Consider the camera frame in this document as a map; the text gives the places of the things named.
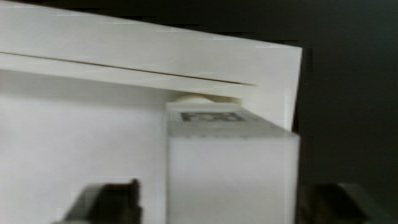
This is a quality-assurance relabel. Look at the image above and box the white square tabletop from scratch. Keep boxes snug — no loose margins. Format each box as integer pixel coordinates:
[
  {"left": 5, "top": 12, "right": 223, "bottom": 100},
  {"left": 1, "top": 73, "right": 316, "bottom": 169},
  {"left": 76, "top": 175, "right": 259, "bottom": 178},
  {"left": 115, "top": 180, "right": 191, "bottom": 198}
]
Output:
[{"left": 0, "top": 0, "right": 302, "bottom": 224}]

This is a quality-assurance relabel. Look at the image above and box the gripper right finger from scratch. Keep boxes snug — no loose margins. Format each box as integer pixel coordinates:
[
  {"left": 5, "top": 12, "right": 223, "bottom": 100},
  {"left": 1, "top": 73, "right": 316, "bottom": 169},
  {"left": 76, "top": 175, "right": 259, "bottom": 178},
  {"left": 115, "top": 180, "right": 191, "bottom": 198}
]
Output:
[{"left": 294, "top": 183, "right": 385, "bottom": 224}]

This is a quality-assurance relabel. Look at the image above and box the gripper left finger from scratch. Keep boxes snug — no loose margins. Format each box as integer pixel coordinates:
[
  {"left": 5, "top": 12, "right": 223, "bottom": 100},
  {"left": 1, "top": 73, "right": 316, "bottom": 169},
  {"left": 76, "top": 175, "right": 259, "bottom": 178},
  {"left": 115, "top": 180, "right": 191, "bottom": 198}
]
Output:
[{"left": 55, "top": 179, "right": 143, "bottom": 224}]

